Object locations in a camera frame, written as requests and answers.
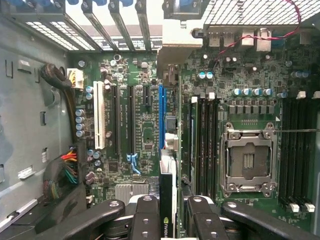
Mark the white expansion slot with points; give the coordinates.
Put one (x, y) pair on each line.
(99, 112)

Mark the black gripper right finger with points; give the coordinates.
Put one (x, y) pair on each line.
(202, 220)

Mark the green RAM stick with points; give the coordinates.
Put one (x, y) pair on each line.
(193, 140)

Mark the silver chipset heatsink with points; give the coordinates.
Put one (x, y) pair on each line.
(130, 191)

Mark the metal CPU socket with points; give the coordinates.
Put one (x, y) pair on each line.
(250, 160)

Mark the white power connector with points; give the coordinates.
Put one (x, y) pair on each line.
(76, 80)

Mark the blue slot latch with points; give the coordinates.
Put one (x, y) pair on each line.
(132, 162)

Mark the black RAM slot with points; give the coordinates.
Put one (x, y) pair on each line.
(202, 140)
(293, 150)
(210, 140)
(283, 150)
(217, 140)
(313, 150)
(302, 150)

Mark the blue expansion slot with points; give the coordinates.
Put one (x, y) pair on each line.
(162, 117)

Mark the long black expansion slot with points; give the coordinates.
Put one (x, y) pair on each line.
(131, 120)
(116, 120)

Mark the metal socket locking lever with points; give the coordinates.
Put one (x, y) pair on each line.
(300, 130)

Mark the metal slot cover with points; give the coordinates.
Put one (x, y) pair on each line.
(144, 27)
(122, 27)
(100, 27)

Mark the short black expansion slot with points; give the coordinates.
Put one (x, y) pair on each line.
(147, 96)

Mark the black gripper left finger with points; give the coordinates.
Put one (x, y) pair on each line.
(146, 220)

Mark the green motherboard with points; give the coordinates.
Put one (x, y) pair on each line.
(147, 130)

